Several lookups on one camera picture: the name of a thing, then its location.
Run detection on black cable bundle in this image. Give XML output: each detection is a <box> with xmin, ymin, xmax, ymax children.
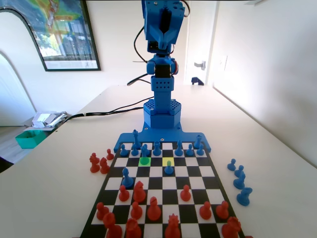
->
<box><xmin>54</xmin><ymin>98</ymin><xmax>151</xmax><ymax>132</ymax></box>

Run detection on white door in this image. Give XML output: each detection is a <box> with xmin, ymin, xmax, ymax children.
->
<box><xmin>185</xmin><ymin>0</ymin><xmax>218</xmax><ymax>86</ymax></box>

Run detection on white wall switch plate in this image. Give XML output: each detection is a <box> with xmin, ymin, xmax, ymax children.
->
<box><xmin>217</xmin><ymin>55</ymin><xmax>228</xmax><ymax>72</ymax></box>

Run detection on framed poster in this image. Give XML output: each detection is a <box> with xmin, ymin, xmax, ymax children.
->
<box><xmin>0</xmin><ymin>0</ymin><xmax>102</xmax><ymax>72</ymax></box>

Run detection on red rook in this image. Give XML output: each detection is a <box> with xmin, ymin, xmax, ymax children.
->
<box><xmin>103</xmin><ymin>212</ymin><xmax>123</xmax><ymax>238</ymax></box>
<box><xmin>221</xmin><ymin>216</ymin><xmax>242</xmax><ymax>238</ymax></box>

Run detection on blue queen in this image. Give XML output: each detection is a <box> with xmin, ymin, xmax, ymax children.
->
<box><xmin>140</xmin><ymin>144</ymin><xmax>150</xmax><ymax>166</ymax></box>

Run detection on blue bishop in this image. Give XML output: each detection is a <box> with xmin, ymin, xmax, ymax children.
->
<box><xmin>174</xmin><ymin>140</ymin><xmax>184</xmax><ymax>157</ymax></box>
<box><xmin>120</xmin><ymin>167</ymin><xmax>134</xmax><ymax>189</ymax></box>

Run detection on row of blue chess pieces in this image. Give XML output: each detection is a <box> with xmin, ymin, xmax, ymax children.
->
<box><xmin>132</xmin><ymin>129</ymin><xmax>141</xmax><ymax>149</ymax></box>

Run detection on black camera cable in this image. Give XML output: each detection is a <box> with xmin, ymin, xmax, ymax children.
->
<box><xmin>127</xmin><ymin>24</ymin><xmax>152</xmax><ymax>86</ymax></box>

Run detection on white arched panel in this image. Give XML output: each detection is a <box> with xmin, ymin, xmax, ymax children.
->
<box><xmin>0</xmin><ymin>9</ymin><xmax>47</xmax><ymax>127</ymax></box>

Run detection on red queen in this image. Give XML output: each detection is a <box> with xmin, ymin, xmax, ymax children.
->
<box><xmin>164</xmin><ymin>213</ymin><xmax>181</xmax><ymax>238</ymax></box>

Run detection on red bishop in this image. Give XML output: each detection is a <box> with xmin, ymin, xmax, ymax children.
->
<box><xmin>89</xmin><ymin>152</ymin><xmax>101</xmax><ymax>174</ymax></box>
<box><xmin>147</xmin><ymin>196</ymin><xmax>161</xmax><ymax>221</ymax></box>

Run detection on green plastic bin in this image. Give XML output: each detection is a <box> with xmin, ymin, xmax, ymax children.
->
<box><xmin>15</xmin><ymin>130</ymin><xmax>48</xmax><ymax>149</ymax></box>

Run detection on red white black servo wires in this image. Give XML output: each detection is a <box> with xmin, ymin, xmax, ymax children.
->
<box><xmin>183</xmin><ymin>1</ymin><xmax>192</xmax><ymax>18</ymax></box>

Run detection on black white chessboard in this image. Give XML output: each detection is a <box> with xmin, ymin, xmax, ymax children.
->
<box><xmin>79</xmin><ymin>141</ymin><xmax>246</xmax><ymax>238</ymax></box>

